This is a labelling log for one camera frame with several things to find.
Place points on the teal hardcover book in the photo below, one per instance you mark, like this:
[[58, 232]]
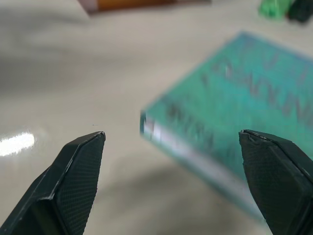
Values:
[[234, 98]]

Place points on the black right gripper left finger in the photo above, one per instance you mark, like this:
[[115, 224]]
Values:
[[71, 181]]

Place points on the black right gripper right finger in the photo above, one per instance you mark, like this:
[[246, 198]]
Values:
[[274, 176]]

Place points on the dark green plastic object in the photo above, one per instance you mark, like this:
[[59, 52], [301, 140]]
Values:
[[301, 10]]

